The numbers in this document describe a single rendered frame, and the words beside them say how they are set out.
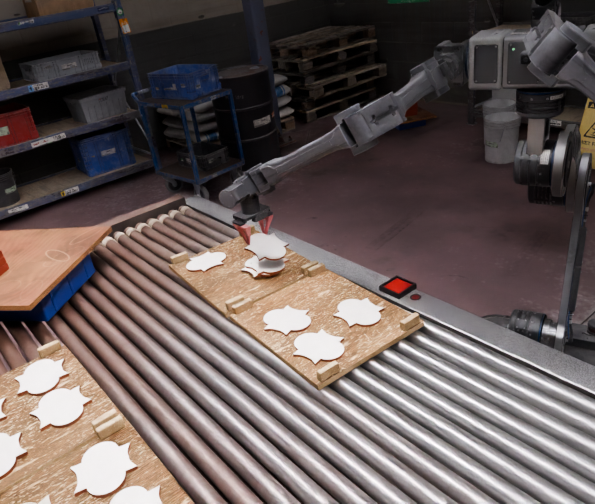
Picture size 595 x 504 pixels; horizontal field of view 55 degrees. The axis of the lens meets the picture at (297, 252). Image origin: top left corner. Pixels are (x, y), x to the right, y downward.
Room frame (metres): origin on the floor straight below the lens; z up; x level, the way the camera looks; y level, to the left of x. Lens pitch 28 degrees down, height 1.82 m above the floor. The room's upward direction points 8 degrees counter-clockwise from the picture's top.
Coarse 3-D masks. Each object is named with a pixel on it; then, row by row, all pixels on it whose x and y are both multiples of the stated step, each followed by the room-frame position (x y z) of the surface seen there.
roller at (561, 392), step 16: (208, 224) 2.07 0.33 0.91; (432, 336) 1.17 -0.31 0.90; (448, 336) 1.14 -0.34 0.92; (464, 352) 1.09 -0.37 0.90; (480, 352) 1.07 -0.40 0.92; (496, 368) 1.02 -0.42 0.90; (512, 368) 1.00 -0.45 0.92; (528, 368) 0.99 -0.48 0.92; (528, 384) 0.95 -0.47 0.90; (544, 384) 0.93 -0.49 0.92; (560, 384) 0.92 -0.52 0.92; (560, 400) 0.89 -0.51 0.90; (576, 400) 0.87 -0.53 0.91; (592, 400) 0.86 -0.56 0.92; (592, 416) 0.84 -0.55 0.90
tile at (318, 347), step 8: (304, 336) 1.19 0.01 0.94; (312, 336) 1.19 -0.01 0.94; (320, 336) 1.18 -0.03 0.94; (328, 336) 1.18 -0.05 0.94; (296, 344) 1.17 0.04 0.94; (304, 344) 1.16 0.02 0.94; (312, 344) 1.16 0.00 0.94; (320, 344) 1.15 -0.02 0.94; (328, 344) 1.15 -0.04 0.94; (336, 344) 1.14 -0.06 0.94; (296, 352) 1.13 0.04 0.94; (304, 352) 1.13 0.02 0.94; (312, 352) 1.12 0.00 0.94; (320, 352) 1.12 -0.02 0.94; (328, 352) 1.12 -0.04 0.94; (336, 352) 1.11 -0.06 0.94; (312, 360) 1.09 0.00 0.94; (320, 360) 1.10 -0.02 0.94; (328, 360) 1.09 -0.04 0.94
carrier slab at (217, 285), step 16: (240, 240) 1.83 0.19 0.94; (192, 256) 1.76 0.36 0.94; (240, 256) 1.70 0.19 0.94; (288, 256) 1.65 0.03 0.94; (176, 272) 1.66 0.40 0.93; (192, 272) 1.64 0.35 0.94; (208, 272) 1.63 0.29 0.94; (224, 272) 1.61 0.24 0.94; (240, 272) 1.59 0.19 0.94; (288, 272) 1.55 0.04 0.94; (192, 288) 1.56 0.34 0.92; (208, 288) 1.52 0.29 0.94; (224, 288) 1.51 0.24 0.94; (240, 288) 1.50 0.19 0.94; (256, 288) 1.48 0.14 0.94; (272, 288) 1.47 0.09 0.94; (224, 304) 1.42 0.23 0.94
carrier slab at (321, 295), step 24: (288, 288) 1.45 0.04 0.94; (312, 288) 1.43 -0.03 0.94; (336, 288) 1.42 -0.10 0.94; (360, 288) 1.40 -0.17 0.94; (264, 312) 1.35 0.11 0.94; (312, 312) 1.31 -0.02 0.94; (336, 312) 1.29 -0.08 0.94; (384, 312) 1.26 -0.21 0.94; (264, 336) 1.23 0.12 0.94; (288, 336) 1.22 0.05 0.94; (336, 336) 1.19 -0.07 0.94; (360, 336) 1.17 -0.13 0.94; (384, 336) 1.16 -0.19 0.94; (288, 360) 1.12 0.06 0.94; (336, 360) 1.09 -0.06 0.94; (360, 360) 1.08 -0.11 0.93; (312, 384) 1.03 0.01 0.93
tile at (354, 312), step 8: (344, 304) 1.31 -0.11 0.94; (352, 304) 1.31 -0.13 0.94; (360, 304) 1.30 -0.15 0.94; (368, 304) 1.30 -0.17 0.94; (344, 312) 1.28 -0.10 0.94; (352, 312) 1.27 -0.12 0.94; (360, 312) 1.26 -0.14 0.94; (368, 312) 1.26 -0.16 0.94; (376, 312) 1.25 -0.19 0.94; (344, 320) 1.25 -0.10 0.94; (352, 320) 1.23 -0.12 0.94; (360, 320) 1.23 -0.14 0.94; (368, 320) 1.22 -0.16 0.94; (376, 320) 1.22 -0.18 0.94
